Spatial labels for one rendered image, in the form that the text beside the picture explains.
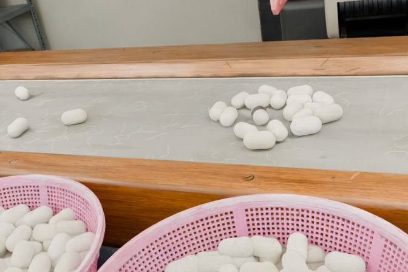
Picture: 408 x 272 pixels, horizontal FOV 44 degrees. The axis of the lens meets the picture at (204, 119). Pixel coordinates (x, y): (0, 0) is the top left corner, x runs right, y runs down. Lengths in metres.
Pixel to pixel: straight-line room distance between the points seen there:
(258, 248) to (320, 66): 0.41
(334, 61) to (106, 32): 2.40
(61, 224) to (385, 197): 0.32
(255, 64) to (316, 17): 0.72
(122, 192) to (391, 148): 0.30
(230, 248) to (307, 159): 0.17
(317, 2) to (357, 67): 0.75
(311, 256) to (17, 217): 0.32
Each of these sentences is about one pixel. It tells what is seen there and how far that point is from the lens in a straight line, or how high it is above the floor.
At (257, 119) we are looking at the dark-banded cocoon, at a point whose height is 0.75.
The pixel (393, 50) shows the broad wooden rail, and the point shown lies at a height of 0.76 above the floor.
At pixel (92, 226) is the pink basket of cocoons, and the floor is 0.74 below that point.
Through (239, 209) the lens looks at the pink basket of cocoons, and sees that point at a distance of 0.48.
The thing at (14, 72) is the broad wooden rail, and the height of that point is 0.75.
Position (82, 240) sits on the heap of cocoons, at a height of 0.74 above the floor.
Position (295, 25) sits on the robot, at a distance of 1.55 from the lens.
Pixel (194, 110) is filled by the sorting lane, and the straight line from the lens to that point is 0.74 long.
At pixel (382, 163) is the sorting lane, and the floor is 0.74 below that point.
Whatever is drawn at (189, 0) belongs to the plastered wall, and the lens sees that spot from 2.85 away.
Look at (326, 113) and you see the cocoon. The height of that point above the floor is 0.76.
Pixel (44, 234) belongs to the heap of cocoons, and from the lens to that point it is 0.56.
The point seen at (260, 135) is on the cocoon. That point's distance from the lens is 0.60.
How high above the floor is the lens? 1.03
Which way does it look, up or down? 24 degrees down
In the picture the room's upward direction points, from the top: 10 degrees counter-clockwise
